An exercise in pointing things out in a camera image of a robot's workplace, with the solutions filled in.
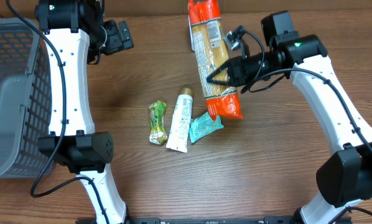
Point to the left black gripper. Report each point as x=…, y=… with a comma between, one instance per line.
x=125, y=35

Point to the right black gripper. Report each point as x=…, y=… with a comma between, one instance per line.
x=238, y=72

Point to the orange spaghetti package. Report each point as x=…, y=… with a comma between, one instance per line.
x=211, y=52

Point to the teal snack packet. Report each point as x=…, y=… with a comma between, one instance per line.
x=203, y=126

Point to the white tube gold cap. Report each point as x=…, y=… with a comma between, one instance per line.
x=181, y=118

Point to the green snack packet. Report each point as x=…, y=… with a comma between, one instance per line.
x=158, y=134

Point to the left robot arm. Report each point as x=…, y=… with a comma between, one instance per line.
x=76, y=35

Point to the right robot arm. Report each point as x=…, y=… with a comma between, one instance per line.
x=345, y=179

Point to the white barcode scanner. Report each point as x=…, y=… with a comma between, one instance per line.
x=190, y=32

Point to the grey plastic shopping basket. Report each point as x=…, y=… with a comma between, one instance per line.
x=25, y=99

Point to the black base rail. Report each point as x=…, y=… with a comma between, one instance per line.
x=265, y=220

